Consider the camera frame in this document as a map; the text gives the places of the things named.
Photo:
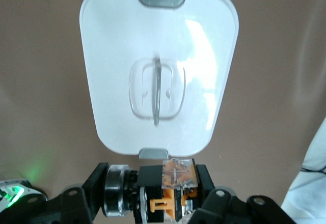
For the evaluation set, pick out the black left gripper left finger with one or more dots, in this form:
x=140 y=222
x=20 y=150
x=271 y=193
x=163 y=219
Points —
x=81 y=203

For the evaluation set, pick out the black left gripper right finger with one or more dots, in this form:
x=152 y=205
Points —
x=224 y=208

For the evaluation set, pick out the orange and black switch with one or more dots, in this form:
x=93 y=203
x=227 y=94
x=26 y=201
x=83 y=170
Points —
x=175 y=175

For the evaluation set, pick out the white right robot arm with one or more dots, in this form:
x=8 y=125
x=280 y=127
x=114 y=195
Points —
x=15 y=191

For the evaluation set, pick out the brown table mat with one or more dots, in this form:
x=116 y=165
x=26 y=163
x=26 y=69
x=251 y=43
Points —
x=38 y=81

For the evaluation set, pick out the white lidded storage box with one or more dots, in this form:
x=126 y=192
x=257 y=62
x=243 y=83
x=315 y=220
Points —
x=114 y=43

